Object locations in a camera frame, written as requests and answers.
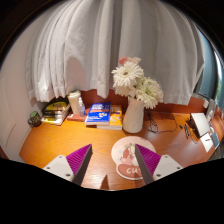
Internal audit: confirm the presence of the black pen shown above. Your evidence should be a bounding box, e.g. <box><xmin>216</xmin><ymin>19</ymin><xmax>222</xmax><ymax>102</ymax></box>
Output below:
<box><xmin>184</xmin><ymin>123</ymin><xmax>190</xmax><ymax>140</ymax></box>

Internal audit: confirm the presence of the pink and red mouse pad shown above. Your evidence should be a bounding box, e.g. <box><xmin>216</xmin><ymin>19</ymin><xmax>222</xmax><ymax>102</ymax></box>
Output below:
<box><xmin>110</xmin><ymin>135</ymin><xmax>157</xmax><ymax>181</ymax></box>

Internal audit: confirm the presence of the window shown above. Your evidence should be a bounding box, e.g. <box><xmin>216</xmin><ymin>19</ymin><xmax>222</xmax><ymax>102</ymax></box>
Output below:
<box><xmin>194</xmin><ymin>29</ymin><xmax>224</xmax><ymax>108</ymax></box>

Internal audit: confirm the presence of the white flower bouquet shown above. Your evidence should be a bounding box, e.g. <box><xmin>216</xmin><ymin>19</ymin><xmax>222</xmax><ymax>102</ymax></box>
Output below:
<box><xmin>111</xmin><ymin>56</ymin><xmax>164</xmax><ymax>110</ymax></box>

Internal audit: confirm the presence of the white paper sheet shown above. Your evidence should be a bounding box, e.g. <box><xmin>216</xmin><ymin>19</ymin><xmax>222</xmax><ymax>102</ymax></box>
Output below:
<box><xmin>199</xmin><ymin>132</ymin><xmax>214</xmax><ymax>153</ymax></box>

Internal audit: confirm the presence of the yellow and black book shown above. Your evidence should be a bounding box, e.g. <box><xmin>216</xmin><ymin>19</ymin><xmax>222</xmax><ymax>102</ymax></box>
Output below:
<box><xmin>42</xmin><ymin>100</ymin><xmax>70</xmax><ymax>113</ymax></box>

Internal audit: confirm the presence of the white curtain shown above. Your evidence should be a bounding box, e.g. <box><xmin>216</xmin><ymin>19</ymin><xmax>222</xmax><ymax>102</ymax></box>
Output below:
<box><xmin>25</xmin><ymin>0</ymin><xmax>205</xmax><ymax>106</ymax></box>

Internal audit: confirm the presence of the white computer mouse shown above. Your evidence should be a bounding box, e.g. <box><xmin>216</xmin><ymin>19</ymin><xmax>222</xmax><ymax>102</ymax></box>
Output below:
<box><xmin>129</xmin><ymin>150</ymin><xmax>138</xmax><ymax>167</ymax></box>

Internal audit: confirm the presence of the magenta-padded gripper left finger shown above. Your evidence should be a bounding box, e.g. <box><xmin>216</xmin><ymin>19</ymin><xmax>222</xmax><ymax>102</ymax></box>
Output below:
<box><xmin>43</xmin><ymin>143</ymin><xmax>94</xmax><ymax>186</ymax></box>

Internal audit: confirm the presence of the orange paperback book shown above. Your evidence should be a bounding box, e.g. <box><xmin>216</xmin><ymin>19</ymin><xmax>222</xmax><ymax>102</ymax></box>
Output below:
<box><xmin>97</xmin><ymin>104</ymin><xmax>123</xmax><ymax>131</ymax></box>

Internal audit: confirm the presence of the red hardcover book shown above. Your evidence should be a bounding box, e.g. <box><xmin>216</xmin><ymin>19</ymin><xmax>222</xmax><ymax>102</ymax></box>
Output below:
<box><xmin>66</xmin><ymin>113</ymin><xmax>87</xmax><ymax>122</ymax></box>

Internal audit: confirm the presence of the dark mug with green inside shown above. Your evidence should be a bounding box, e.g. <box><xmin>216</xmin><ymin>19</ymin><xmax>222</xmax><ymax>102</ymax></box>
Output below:
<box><xmin>27</xmin><ymin>110</ymin><xmax>42</xmax><ymax>128</ymax></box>

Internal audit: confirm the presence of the blue paperback book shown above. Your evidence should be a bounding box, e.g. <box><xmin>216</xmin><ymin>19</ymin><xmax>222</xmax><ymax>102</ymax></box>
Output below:
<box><xmin>84</xmin><ymin>102</ymin><xmax>112</xmax><ymax>127</ymax></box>

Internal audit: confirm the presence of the black cable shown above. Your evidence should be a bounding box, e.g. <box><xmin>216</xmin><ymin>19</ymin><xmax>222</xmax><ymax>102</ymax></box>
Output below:
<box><xmin>144</xmin><ymin>111</ymin><xmax>180</xmax><ymax>134</ymax></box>

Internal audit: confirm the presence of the white ceramic vase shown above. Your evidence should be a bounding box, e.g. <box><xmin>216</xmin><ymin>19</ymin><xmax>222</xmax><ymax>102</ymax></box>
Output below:
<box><xmin>122</xmin><ymin>96</ymin><xmax>146</xmax><ymax>134</ymax></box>

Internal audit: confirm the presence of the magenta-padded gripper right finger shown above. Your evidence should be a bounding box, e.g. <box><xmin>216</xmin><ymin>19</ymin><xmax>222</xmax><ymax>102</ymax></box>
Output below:
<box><xmin>134</xmin><ymin>143</ymin><xmax>184</xmax><ymax>185</ymax></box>

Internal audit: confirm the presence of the white and yellow book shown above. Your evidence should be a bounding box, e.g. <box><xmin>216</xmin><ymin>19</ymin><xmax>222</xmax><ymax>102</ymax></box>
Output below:
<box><xmin>40</xmin><ymin>114</ymin><xmax>70</xmax><ymax>126</ymax></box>

